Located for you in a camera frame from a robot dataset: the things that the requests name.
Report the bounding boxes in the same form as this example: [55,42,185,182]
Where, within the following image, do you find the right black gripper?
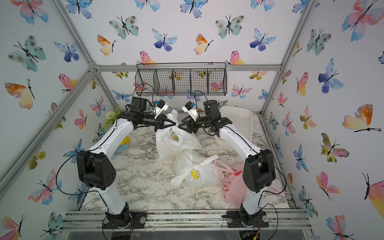
[178,114,213,134]

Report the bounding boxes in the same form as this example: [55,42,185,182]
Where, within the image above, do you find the white printed plastic bag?
[156,110,202,163]

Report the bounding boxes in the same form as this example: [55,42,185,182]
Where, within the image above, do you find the pink plastic bag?
[213,159,286,208]

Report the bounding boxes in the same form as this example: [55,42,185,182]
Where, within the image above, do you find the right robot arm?
[179,100,276,217]

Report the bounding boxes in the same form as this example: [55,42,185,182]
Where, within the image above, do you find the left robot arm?
[76,97,176,216]

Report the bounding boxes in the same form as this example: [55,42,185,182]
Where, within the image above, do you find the yellow toy shovel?
[120,137,131,148]

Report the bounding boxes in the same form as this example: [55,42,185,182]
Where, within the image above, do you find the blue toy scoop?
[112,144,129,160]

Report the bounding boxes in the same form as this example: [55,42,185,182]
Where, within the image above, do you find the potted flower plant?
[103,108,121,131]

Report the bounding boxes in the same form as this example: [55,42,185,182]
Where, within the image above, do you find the white plastic tray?
[220,106,253,143]

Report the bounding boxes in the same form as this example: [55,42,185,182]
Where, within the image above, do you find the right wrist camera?
[182,101,199,122]

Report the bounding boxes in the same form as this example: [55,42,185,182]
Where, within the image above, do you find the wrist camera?
[182,101,199,122]
[153,100,169,120]

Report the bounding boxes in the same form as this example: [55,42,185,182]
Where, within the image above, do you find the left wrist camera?
[153,100,169,120]

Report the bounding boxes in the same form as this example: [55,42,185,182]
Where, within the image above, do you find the black wire basket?
[135,62,228,97]

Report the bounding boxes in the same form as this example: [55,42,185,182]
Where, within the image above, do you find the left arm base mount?
[102,203,148,230]

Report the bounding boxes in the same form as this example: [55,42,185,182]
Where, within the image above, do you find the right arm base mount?
[222,207,269,229]

